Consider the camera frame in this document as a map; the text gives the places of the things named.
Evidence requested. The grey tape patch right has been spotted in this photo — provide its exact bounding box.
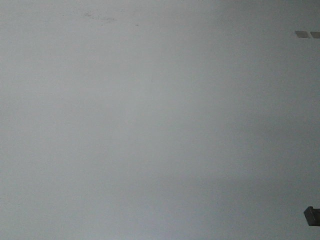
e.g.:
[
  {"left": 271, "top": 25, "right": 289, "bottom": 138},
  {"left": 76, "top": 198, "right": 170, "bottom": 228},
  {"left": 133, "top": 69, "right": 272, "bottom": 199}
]
[{"left": 310, "top": 31, "right": 320, "bottom": 39}]

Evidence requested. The grey tape patch left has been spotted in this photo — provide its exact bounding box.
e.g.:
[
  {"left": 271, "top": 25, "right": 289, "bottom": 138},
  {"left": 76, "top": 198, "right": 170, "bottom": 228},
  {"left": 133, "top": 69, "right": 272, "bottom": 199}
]
[{"left": 294, "top": 30, "right": 310, "bottom": 39}]

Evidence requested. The dark metal bracket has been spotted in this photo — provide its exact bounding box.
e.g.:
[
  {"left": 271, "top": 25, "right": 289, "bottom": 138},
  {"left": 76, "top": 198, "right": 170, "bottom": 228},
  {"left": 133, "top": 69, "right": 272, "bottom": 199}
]
[{"left": 303, "top": 206, "right": 320, "bottom": 227}]

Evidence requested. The grey tape patch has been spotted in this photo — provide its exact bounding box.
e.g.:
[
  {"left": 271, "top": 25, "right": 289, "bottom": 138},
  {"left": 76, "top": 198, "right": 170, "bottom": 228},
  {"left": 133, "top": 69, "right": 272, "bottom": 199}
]
[
  {"left": 310, "top": 31, "right": 320, "bottom": 39},
  {"left": 294, "top": 30, "right": 310, "bottom": 39}
]

